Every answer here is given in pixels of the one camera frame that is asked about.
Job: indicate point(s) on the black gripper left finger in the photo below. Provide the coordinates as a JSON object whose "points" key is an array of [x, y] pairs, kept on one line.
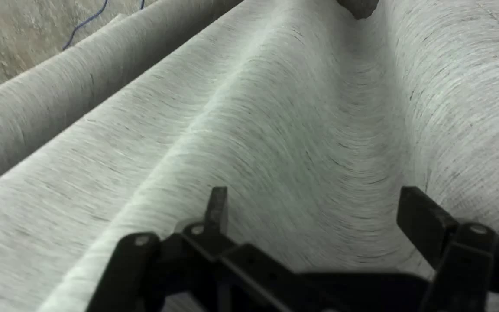
{"points": [[202, 260]]}

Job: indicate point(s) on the grey woven curtain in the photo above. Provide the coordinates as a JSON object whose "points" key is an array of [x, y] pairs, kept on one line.
{"points": [[260, 114]]}

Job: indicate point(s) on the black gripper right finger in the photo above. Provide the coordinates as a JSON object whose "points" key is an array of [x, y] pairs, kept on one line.
{"points": [[467, 265]]}

